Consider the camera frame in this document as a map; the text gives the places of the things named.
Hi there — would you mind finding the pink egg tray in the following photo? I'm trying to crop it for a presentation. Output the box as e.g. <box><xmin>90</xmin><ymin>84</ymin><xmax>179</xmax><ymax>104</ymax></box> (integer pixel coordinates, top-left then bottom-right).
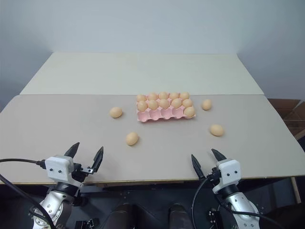
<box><xmin>136</xmin><ymin>92</ymin><xmax>197</xmax><ymax>124</ymax></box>

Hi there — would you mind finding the dark rounded shape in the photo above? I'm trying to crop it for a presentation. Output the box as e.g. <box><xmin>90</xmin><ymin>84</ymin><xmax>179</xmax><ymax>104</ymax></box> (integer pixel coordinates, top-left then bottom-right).
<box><xmin>167</xmin><ymin>203</ymin><xmax>192</xmax><ymax>229</ymax></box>
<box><xmin>107</xmin><ymin>203</ymin><xmax>134</xmax><ymax>229</ymax></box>

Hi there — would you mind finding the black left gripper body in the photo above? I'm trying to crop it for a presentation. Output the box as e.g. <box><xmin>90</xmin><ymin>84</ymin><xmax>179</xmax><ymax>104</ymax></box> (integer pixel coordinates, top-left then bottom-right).
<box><xmin>71</xmin><ymin>163</ymin><xmax>94</xmax><ymax>186</ymax></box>

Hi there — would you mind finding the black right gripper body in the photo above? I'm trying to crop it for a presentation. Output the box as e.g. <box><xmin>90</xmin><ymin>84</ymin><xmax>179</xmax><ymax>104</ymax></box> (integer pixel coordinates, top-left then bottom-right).
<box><xmin>206</xmin><ymin>167</ymin><xmax>223</xmax><ymax>186</ymax></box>

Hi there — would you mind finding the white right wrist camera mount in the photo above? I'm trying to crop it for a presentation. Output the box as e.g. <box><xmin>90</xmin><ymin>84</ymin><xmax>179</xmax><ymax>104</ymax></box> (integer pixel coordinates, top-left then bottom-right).
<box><xmin>212</xmin><ymin>159</ymin><xmax>242</xmax><ymax>194</ymax></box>

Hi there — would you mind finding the brown cardboard box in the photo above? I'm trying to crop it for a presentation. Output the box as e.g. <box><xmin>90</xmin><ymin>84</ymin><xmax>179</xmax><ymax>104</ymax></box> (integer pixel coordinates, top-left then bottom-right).
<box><xmin>266</xmin><ymin>98</ymin><xmax>305</xmax><ymax>153</ymax></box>

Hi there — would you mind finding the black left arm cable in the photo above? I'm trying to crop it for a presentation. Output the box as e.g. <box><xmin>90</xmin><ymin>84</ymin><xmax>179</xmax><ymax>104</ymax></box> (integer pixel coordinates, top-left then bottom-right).
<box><xmin>0</xmin><ymin>158</ymin><xmax>55</xmax><ymax>229</ymax></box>

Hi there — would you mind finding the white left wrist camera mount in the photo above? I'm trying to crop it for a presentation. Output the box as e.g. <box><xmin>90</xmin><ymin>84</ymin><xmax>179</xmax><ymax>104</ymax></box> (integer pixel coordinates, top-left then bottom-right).
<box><xmin>44</xmin><ymin>155</ymin><xmax>84</xmax><ymax>188</ymax></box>

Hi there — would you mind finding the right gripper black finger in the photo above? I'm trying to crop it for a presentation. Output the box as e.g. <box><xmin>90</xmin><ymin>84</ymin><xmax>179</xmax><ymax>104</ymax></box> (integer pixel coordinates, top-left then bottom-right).
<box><xmin>211</xmin><ymin>148</ymin><xmax>227</xmax><ymax>164</ymax></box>
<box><xmin>191</xmin><ymin>154</ymin><xmax>206</xmax><ymax>179</ymax></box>

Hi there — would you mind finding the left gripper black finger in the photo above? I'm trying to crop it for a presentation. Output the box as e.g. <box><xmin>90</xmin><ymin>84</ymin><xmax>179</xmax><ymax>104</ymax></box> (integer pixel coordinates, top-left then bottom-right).
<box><xmin>91</xmin><ymin>146</ymin><xmax>105</xmax><ymax>174</ymax></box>
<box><xmin>64</xmin><ymin>142</ymin><xmax>81</xmax><ymax>159</ymax></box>

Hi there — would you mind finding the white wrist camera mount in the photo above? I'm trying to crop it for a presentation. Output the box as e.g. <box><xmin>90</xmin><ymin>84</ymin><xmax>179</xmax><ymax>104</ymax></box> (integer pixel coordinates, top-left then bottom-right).
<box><xmin>212</xmin><ymin>159</ymin><xmax>242</xmax><ymax>194</ymax></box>
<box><xmin>44</xmin><ymin>155</ymin><xmax>84</xmax><ymax>188</ymax></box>

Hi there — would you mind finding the wooden table leg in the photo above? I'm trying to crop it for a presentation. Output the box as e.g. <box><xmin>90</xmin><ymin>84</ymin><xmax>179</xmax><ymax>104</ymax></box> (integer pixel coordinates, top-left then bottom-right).
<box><xmin>290</xmin><ymin>176</ymin><xmax>301</xmax><ymax>204</ymax></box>

